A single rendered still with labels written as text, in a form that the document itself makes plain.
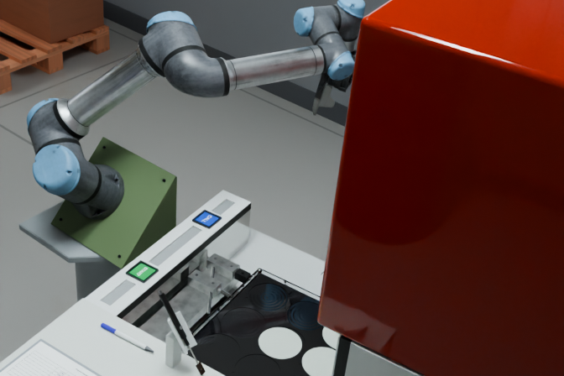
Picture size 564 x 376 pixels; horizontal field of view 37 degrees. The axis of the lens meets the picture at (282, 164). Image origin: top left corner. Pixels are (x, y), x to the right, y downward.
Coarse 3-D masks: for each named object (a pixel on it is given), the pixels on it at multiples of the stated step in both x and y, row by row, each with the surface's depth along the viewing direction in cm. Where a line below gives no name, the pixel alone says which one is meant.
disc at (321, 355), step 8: (312, 352) 189; (320, 352) 189; (328, 352) 189; (304, 360) 187; (312, 360) 187; (320, 360) 187; (328, 360) 188; (304, 368) 185; (312, 368) 185; (320, 368) 185; (328, 368) 185
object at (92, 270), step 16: (32, 224) 232; (48, 224) 232; (48, 240) 226; (64, 240) 227; (64, 256) 222; (80, 256) 222; (96, 256) 223; (80, 272) 237; (96, 272) 234; (112, 272) 235; (80, 288) 241; (96, 288) 237
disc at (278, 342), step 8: (272, 328) 194; (280, 328) 195; (264, 336) 192; (272, 336) 192; (280, 336) 192; (288, 336) 193; (296, 336) 193; (264, 344) 190; (272, 344) 190; (280, 344) 190; (288, 344) 190; (296, 344) 191; (264, 352) 188; (272, 352) 188; (280, 352) 188; (288, 352) 188; (296, 352) 189
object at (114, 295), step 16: (224, 192) 228; (208, 208) 221; (224, 208) 222; (240, 208) 222; (192, 224) 215; (224, 224) 216; (160, 240) 208; (176, 240) 210; (192, 240) 209; (144, 256) 203; (160, 256) 204; (176, 256) 204; (160, 272) 198; (112, 288) 192; (128, 288) 193; (144, 288) 193; (96, 304) 188; (112, 304) 188; (128, 304) 189
